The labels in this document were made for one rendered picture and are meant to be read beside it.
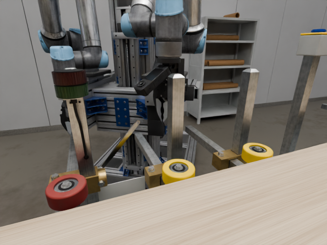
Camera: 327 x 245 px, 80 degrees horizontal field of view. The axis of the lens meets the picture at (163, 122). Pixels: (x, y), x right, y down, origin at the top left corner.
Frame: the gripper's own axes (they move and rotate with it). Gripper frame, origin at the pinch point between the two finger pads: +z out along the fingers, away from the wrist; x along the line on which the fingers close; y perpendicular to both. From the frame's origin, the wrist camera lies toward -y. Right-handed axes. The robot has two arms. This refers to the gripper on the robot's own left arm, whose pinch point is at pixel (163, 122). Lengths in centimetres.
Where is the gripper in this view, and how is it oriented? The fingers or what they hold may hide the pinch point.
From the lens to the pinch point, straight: 64.0
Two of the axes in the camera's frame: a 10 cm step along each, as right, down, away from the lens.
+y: 7.4, -2.5, 6.3
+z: 0.0, 9.3, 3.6
